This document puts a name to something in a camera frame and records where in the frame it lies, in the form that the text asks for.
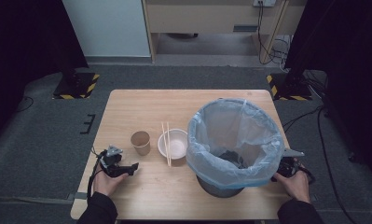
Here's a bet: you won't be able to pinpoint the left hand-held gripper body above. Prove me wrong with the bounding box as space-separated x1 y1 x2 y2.
97 145 126 178

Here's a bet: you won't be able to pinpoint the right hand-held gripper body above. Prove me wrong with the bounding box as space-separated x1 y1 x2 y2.
276 148 306 180

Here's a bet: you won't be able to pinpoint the brown paper cup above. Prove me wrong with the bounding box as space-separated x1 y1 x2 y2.
130 130 152 157

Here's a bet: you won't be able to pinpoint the white disposable bowl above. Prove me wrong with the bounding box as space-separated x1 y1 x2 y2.
157 128 189 161

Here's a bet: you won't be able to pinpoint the grey trash bin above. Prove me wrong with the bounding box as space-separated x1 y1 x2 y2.
196 149 247 199

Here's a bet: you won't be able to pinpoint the trash bin with blue bag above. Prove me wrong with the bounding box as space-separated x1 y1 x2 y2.
186 97 286 190

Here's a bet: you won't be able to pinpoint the person's right hand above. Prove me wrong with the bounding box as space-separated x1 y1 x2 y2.
272 169 311 204

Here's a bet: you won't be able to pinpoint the person's left hand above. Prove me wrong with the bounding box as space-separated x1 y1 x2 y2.
93 169 130 198

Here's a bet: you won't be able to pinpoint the black yellow-striped stand base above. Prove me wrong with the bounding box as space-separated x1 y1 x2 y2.
266 73 314 102
52 72 101 101

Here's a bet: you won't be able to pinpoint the black curtain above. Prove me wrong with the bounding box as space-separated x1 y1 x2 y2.
0 0 90 147
283 0 372 188

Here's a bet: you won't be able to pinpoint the white power socket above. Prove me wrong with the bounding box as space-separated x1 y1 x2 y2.
253 0 277 8

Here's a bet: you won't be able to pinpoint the light wooden desk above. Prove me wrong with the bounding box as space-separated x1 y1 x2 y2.
142 0 309 63

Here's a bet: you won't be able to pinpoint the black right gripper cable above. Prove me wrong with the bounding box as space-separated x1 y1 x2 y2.
296 158 317 185

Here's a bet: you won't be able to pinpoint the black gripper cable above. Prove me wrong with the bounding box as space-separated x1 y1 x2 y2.
86 147 109 201
296 158 317 185

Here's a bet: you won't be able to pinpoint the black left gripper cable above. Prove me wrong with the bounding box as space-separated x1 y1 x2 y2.
86 147 109 201

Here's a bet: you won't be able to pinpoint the black floor cable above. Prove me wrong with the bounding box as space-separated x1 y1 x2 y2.
282 105 325 129
317 106 359 224
15 95 35 114

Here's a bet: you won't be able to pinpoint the black cables under desk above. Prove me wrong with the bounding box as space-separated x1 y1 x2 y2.
255 1 292 66

